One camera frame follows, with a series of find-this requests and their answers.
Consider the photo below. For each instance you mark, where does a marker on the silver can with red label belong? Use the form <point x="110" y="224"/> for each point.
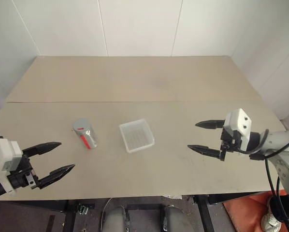
<point x="89" y="139"/>

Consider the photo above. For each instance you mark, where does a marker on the grey rounded shape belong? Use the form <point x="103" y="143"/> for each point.
<point x="176" y="220"/>

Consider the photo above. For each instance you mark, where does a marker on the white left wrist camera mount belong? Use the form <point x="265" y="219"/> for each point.
<point x="2" y="154"/>

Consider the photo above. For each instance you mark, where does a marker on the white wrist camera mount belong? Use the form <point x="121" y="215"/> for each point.
<point x="2" y="154"/>
<point x="238" y="120"/>

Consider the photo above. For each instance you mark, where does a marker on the black table frame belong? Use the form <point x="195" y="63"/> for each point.
<point x="205" y="210"/>

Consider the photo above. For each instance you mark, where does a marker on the orange floor mat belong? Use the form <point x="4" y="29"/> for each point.
<point x="246" y="210"/>

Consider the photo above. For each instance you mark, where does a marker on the small metal bracket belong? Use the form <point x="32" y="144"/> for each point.
<point x="81" y="209"/>

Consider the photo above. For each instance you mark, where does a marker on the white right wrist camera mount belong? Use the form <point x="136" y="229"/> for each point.
<point x="238" y="120"/>

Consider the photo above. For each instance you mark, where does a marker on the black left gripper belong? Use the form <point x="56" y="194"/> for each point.
<point x="17" y="180"/>

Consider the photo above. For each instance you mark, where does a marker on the white sneaker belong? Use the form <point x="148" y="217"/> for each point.
<point x="270" y="223"/>

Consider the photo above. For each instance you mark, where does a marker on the translucent white plastic container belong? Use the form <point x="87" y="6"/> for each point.
<point x="137" y="135"/>

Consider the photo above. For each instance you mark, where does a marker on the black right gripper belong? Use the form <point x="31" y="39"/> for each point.
<point x="229" y="142"/>

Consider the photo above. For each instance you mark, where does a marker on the white paper scrap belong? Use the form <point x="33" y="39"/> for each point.
<point x="174" y="196"/>

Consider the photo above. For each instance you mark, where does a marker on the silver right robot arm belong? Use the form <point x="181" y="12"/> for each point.
<point x="284" y="145"/>

